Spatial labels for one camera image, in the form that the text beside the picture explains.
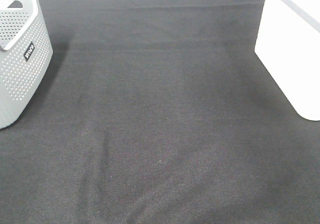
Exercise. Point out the black fabric table mat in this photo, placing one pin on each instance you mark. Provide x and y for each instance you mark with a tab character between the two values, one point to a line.
158	111

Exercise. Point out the white storage box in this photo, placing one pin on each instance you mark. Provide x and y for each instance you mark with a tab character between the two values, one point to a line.
288	46

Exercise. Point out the grey perforated laundry basket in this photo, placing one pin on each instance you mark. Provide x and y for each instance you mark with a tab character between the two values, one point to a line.
25	52

